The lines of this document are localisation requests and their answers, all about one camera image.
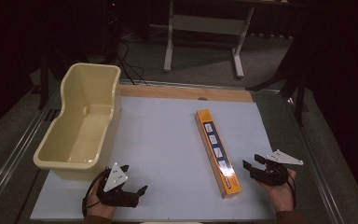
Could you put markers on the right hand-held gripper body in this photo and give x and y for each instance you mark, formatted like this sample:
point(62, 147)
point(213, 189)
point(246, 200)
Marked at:
point(272, 175)

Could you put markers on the white metal table frame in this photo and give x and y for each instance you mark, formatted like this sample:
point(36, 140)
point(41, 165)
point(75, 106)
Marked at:
point(211, 25)

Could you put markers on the metal rail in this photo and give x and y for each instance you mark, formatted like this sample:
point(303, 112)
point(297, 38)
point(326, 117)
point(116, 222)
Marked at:
point(317, 174)
point(15, 152)

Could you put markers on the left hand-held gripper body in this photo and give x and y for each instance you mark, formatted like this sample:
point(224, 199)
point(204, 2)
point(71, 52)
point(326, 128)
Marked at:
point(115, 179)

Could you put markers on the long orange box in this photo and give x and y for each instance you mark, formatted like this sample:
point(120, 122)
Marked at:
point(219, 155)

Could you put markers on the person's right hand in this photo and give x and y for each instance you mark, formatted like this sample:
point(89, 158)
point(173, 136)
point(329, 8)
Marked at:
point(281, 196)

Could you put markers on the dark equipment tower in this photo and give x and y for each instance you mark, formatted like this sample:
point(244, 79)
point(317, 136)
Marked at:
point(113, 28)

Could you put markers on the black stand legs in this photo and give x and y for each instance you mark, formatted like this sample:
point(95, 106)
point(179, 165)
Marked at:
point(300, 90)

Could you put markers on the wooden board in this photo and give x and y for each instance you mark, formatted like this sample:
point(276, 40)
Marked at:
point(183, 92)

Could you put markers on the person's left hand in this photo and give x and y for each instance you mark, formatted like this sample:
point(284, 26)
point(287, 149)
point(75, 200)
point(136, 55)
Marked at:
point(98, 209)

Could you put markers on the cream plastic tub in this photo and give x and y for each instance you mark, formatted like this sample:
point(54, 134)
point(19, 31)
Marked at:
point(84, 137)

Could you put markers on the black tripod stand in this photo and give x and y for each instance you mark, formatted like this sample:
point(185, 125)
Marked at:
point(44, 81)

